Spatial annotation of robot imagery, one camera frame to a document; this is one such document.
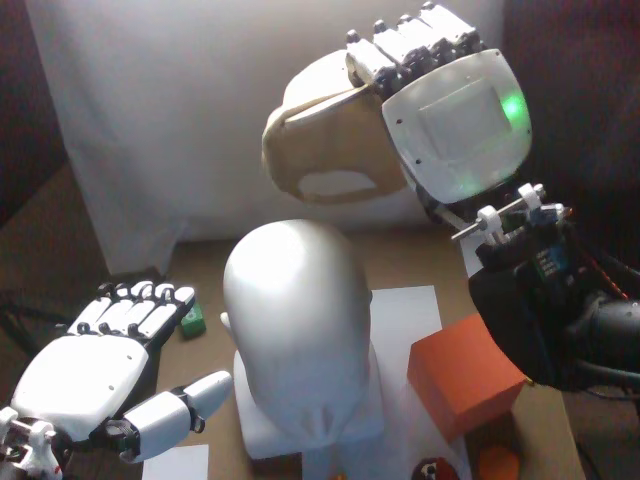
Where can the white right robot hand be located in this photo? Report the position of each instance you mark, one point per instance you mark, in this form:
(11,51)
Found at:
(460,130)

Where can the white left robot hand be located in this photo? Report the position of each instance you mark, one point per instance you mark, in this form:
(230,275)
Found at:
(80,380)

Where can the orange toy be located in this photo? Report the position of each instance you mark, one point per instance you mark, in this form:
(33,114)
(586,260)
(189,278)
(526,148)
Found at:
(497,465)

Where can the red toy with eyes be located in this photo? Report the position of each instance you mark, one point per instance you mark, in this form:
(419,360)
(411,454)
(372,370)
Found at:
(434,471)

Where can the small white paper sheet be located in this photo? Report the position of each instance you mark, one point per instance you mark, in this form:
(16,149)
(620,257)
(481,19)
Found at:
(175,462)

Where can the white mannequin head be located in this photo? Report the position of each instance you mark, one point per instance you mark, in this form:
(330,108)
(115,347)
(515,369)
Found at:
(295,320)

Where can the green number cube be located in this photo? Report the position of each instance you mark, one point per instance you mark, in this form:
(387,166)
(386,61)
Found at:
(194,324)

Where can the brown cardboard sheet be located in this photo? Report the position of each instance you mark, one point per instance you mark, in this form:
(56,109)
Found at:
(200,260)

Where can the white backdrop sheet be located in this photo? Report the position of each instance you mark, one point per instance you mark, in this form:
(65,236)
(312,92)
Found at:
(175,110)

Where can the orange-red box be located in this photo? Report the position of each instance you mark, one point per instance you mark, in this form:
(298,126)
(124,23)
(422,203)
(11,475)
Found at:
(460,375)

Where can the tan baseball cap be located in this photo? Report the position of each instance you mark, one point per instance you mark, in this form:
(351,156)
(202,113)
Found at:
(340,135)

